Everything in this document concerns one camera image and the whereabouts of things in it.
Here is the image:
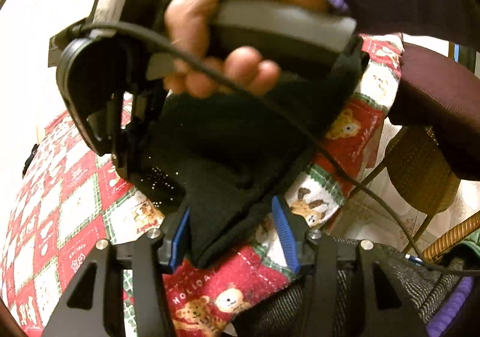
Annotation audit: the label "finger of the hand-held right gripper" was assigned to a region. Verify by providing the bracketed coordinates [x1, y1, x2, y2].
[108, 89, 151, 182]

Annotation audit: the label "black hair brush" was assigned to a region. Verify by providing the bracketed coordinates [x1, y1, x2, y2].
[20, 143, 40, 178]

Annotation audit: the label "rattan chair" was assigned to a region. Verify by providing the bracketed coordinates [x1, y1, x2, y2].
[423, 212, 480, 263]

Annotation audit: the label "brown woven stool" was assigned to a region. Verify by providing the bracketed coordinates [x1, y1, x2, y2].
[384, 127, 462, 214]

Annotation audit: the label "person's grey trouser leg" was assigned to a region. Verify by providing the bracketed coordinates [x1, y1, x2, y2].
[232, 235, 466, 337]

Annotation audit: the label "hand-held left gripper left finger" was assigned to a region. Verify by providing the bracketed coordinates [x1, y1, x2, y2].
[41, 207, 192, 337]

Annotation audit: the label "person's purple sweater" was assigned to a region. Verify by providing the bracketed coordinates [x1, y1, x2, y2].
[427, 276, 475, 337]

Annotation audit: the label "person's right hand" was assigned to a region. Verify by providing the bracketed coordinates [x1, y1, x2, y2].
[164, 0, 331, 99]

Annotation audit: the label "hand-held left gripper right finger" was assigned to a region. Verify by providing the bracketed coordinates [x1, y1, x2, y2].
[271, 195, 428, 337]

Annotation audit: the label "red printed bear blanket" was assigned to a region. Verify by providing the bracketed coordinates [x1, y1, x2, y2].
[0, 33, 404, 337]

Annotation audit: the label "black cable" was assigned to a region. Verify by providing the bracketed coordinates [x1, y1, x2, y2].
[80, 21, 480, 278]

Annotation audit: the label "black pants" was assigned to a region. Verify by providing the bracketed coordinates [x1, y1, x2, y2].
[131, 40, 370, 270]

